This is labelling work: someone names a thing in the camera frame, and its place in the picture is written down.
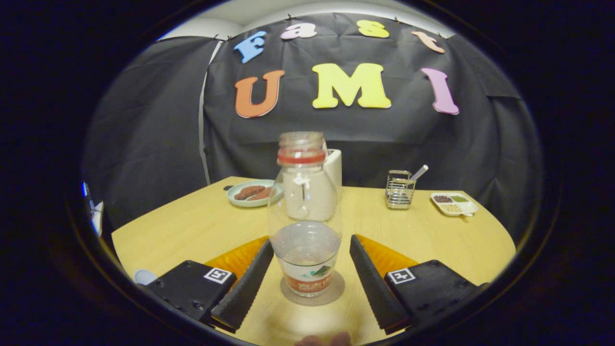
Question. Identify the clear plastic juice bottle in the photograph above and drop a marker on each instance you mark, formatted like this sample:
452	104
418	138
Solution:
305	250

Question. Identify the wooden table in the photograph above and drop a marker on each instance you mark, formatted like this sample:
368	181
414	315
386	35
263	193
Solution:
408	240

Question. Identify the white divided seed dish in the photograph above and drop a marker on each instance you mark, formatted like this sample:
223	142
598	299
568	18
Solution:
454	204

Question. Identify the brown sausage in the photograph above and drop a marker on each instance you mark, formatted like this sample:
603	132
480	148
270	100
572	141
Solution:
263	195
249	191

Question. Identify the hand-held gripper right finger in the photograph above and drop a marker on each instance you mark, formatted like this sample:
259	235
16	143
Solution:
377	288

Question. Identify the pale green plate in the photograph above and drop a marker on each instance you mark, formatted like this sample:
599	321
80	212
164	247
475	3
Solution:
235	200

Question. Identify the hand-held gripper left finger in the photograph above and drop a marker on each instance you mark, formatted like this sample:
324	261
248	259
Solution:
245	288

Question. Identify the round brown coaster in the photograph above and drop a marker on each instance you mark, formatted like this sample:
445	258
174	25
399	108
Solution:
337	293

